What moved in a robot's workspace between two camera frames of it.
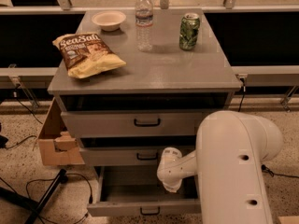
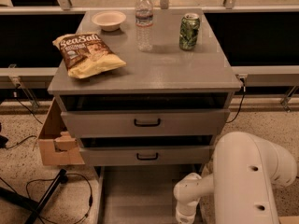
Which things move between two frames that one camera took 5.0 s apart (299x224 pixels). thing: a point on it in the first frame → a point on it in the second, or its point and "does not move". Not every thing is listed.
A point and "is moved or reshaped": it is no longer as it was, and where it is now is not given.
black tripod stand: x=35 y=207 does not move
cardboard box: x=57 y=146 does not move
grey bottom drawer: x=137 y=190 is moved or reshaped
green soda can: x=189 y=29 does not move
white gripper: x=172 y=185 → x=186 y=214
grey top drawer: x=134 y=123 does not move
